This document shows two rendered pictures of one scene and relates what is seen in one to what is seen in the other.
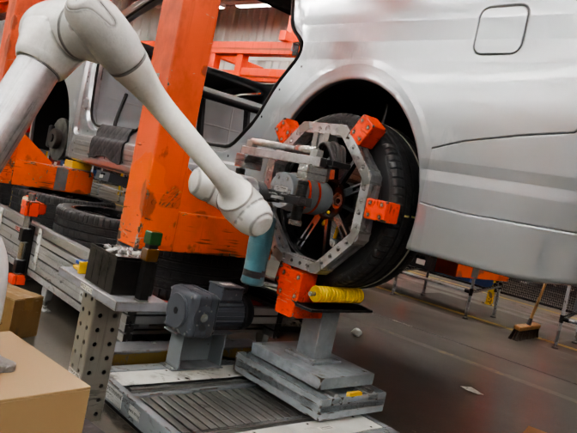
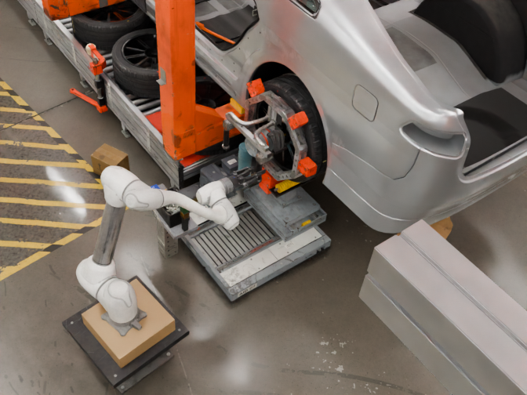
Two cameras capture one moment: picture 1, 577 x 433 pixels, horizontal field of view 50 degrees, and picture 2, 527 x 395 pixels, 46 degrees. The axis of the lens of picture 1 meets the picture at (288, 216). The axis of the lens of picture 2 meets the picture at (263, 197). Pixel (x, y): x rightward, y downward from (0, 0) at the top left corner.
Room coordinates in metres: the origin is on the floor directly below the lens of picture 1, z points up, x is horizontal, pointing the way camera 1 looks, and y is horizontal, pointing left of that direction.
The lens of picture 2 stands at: (-0.60, -0.15, 3.37)
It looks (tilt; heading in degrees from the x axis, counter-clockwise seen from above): 47 degrees down; 2
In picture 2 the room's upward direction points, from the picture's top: 6 degrees clockwise
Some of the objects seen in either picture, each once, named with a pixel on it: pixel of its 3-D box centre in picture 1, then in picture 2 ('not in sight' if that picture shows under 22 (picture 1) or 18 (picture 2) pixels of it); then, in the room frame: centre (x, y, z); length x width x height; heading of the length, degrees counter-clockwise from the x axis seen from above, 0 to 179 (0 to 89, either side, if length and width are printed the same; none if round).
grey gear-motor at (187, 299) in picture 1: (216, 326); (230, 179); (2.45, 0.19, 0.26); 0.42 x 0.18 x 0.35; 133
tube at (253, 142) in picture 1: (283, 139); (249, 111); (2.27, 0.08, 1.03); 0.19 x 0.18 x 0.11; 133
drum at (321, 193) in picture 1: (301, 193); (264, 141); (2.23, -0.03, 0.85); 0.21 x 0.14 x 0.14; 133
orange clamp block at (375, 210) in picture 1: (381, 210); (307, 167); (2.05, -0.30, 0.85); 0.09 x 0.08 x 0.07; 43
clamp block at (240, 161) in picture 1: (248, 161); (230, 123); (2.27, 0.18, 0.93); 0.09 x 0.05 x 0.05; 133
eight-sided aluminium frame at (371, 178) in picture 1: (315, 196); (274, 136); (2.28, -0.08, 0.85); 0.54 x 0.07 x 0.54; 43
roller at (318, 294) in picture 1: (337, 295); (292, 181); (2.26, -0.24, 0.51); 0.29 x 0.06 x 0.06; 133
